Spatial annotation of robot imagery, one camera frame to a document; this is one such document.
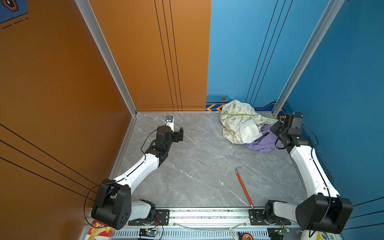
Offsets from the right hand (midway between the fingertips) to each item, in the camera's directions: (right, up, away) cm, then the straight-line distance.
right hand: (275, 124), depth 80 cm
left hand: (-55, 0, +5) cm, 56 cm away
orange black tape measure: (-20, -50, -14) cm, 56 cm away
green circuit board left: (-66, -52, -9) cm, 84 cm away
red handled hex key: (-14, -39, -1) cm, 42 cm away
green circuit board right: (-2, -50, -10) cm, 51 cm away
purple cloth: (-1, -11, +8) cm, 14 cm away
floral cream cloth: (-13, +1, +19) cm, 23 cm away
